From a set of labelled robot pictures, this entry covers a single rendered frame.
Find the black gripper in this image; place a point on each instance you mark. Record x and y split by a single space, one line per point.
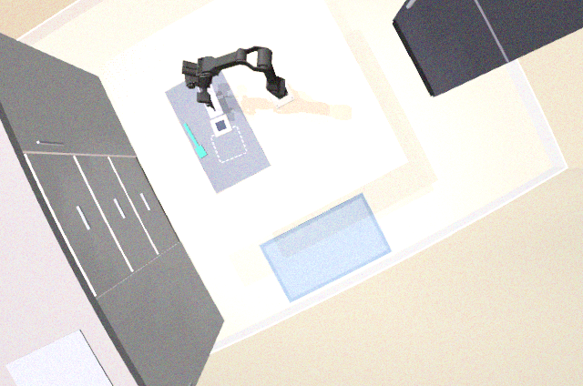
203 97

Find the white square tile with dark blue center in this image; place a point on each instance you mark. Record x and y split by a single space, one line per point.
221 125

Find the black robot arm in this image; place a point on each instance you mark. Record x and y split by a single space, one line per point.
208 66

